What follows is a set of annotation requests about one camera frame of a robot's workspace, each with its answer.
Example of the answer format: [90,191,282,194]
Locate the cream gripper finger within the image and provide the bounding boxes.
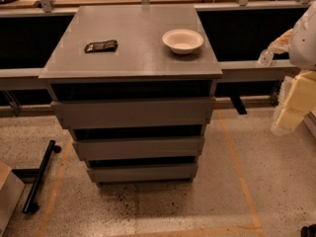
[271,107,304,136]
[268,29,292,54]

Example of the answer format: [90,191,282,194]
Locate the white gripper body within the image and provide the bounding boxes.
[281,71,316,117]

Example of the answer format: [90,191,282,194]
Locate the grey drawer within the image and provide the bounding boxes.
[51,97,214,129]
[73,136,204,160]
[87,163,198,183]

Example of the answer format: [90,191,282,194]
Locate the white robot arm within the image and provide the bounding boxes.
[268,2,316,136]

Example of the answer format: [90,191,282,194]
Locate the grey bottom drawer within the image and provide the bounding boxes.
[87,163,198,183]

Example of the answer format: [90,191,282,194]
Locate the grey drawer cabinet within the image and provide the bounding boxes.
[39,3,223,185]

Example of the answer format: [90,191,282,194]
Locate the grey top drawer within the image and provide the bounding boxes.
[51,97,214,129]

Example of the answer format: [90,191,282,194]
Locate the clear sanitizer pump bottle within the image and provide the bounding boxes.
[258,49,274,67]

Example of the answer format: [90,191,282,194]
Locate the white paper bowl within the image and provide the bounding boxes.
[162,29,204,55]

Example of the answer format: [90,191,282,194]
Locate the black caster wheel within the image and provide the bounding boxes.
[300,224,316,237]

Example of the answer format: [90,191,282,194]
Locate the black snack packet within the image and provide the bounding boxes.
[84,39,119,53]

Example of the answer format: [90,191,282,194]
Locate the black metal stand base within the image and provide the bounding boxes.
[13,140,61,214]

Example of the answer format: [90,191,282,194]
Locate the cardboard box at left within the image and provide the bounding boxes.
[0,161,25,237]

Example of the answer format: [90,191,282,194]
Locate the grey metal rail shelf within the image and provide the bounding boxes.
[0,59,299,91]

